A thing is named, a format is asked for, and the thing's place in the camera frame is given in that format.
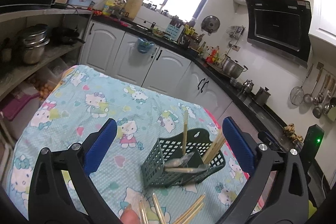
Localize wooden cutting board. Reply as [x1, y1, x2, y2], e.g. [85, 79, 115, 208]
[122, 0, 148, 21]

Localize stainless steel stock pot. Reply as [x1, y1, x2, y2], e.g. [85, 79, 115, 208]
[222, 55, 248, 79]

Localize stacked steel pots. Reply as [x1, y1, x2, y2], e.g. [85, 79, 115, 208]
[17, 24, 50, 65]

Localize hello kitty tablecloth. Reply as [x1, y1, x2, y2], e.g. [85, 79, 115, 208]
[5, 65, 248, 223]

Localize hanging steel ladle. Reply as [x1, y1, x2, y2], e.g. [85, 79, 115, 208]
[303, 70, 322, 105]

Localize hanging pot lid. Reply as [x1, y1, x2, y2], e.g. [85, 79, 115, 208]
[201, 15, 221, 35]

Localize person left hand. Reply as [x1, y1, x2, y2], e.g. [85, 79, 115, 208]
[120, 204, 140, 224]

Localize green plastic utensil basket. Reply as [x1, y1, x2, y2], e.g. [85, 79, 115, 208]
[141, 128, 226, 188]

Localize black range hood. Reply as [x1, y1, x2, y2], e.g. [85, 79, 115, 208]
[245, 0, 311, 68]

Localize hanging wire skimmer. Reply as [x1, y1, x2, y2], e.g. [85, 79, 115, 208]
[289, 64, 313, 106]

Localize blue knife block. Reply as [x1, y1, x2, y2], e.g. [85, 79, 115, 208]
[165, 24, 184, 42]

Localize blue hanging basket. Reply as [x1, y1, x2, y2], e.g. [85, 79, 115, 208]
[137, 38, 155, 54]

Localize dark metal kettle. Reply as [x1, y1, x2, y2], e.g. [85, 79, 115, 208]
[253, 87, 271, 106]

